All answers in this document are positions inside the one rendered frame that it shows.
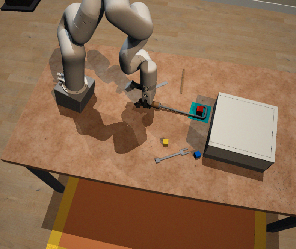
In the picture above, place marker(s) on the blue cube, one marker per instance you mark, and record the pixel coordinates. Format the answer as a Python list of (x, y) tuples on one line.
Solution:
[(197, 154)]

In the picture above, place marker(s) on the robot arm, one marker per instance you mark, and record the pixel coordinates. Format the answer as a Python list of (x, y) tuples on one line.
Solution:
[(79, 22)]

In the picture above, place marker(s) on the teal square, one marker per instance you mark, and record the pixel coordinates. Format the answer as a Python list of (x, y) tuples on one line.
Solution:
[(193, 111)]

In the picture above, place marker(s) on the grey combination wrench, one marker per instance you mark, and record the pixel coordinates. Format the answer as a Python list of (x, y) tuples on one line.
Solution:
[(181, 152)]

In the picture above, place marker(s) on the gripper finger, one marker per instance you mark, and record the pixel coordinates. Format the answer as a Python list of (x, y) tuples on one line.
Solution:
[(146, 105)]

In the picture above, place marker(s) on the red block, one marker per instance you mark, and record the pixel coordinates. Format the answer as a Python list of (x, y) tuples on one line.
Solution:
[(199, 110)]

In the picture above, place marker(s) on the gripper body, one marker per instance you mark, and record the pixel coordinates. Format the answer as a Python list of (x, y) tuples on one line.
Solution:
[(148, 95)]

